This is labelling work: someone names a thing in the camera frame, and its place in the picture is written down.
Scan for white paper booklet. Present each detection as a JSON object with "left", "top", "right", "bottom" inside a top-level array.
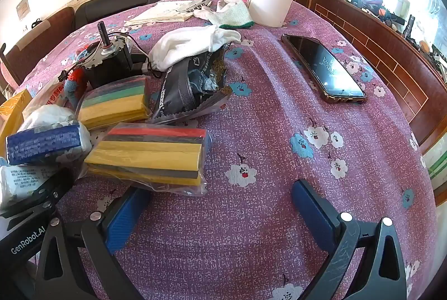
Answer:
[{"left": 124, "top": 1, "right": 196, "bottom": 27}]

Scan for blue tissue pack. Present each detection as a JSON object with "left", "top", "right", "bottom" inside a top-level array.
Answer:
[{"left": 6, "top": 122, "right": 92, "bottom": 166}]

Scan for clutter of small tools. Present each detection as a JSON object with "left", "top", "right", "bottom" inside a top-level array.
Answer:
[{"left": 335, "top": 0, "right": 447, "bottom": 84}]

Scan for white green-cuffed knitted glove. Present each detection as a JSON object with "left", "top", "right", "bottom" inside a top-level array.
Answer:
[{"left": 193, "top": 0, "right": 254, "bottom": 30}]

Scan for yellow cardboard box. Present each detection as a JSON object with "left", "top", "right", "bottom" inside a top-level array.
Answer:
[{"left": 0, "top": 89, "right": 33, "bottom": 157}]

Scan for black plastic packet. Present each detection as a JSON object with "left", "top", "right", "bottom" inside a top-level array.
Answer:
[{"left": 150, "top": 45, "right": 233, "bottom": 124}]

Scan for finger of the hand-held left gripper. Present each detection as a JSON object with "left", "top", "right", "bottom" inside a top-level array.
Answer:
[{"left": 0, "top": 168, "right": 75, "bottom": 228}]

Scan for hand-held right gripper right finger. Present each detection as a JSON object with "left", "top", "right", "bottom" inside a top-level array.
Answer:
[{"left": 291, "top": 179, "right": 408, "bottom": 300}]

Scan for black electric motor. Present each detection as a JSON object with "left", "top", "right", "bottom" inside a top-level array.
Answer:
[{"left": 82, "top": 22, "right": 147, "bottom": 88}]

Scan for wooden cabinet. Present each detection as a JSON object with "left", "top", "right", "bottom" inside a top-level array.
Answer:
[{"left": 307, "top": 0, "right": 447, "bottom": 147}]

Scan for white tissue pack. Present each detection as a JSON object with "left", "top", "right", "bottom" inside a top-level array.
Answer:
[{"left": 0, "top": 164, "right": 60, "bottom": 210}]

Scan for green and yellow sponge pack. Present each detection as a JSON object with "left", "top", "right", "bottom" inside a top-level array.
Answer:
[{"left": 76, "top": 76, "right": 151, "bottom": 131}]

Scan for purple floral tablecloth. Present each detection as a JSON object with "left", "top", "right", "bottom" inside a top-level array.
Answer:
[{"left": 14, "top": 0, "right": 437, "bottom": 300}]

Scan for red and yellow sponge pack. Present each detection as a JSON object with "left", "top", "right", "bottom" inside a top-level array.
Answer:
[{"left": 79, "top": 124, "right": 212, "bottom": 196}]

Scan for small wall plaque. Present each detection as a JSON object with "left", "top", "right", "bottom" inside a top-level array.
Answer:
[{"left": 16, "top": 0, "right": 30, "bottom": 21}]

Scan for white cloth glove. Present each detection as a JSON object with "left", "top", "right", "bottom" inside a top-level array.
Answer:
[{"left": 149, "top": 24, "right": 242, "bottom": 72}]

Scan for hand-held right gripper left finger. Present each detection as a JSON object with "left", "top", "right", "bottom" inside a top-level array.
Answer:
[{"left": 35, "top": 186, "right": 151, "bottom": 300}]

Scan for brown upholstered sofa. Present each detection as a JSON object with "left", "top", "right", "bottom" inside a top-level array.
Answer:
[{"left": 0, "top": 6, "right": 75, "bottom": 84}]

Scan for white bag with red label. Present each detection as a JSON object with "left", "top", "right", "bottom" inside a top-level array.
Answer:
[{"left": 21, "top": 78, "right": 79, "bottom": 129}]

